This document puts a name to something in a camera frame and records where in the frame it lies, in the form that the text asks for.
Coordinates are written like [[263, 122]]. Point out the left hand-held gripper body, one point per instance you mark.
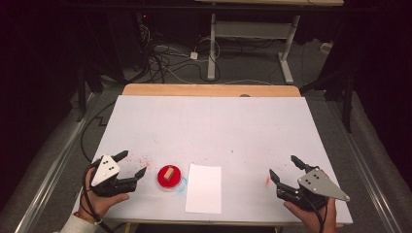
[[105, 168]]

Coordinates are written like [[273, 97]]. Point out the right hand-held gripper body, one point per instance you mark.
[[319, 186]]

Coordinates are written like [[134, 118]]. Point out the round red ink pad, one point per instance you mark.
[[163, 183]]

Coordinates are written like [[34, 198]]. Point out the small wooden stamp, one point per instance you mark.
[[168, 174]]

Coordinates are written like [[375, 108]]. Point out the white paper sheet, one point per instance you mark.
[[204, 194]]

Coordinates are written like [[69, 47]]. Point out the person's right hand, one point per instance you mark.
[[312, 220]]

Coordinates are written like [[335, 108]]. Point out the person's left hand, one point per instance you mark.
[[98, 205]]

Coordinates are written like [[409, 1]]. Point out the black stand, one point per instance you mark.
[[82, 93], [347, 97]]

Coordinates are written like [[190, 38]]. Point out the large white board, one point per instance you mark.
[[210, 129]]

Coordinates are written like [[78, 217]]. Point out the wooden table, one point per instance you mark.
[[210, 90]]

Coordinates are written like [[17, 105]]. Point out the white floor box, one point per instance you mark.
[[326, 48]]

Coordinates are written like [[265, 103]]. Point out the white power adapter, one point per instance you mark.
[[194, 55]]

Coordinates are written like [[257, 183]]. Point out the metal floor rail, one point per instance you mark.
[[55, 171], [366, 171]]

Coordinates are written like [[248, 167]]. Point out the white desk frame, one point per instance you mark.
[[252, 29]]

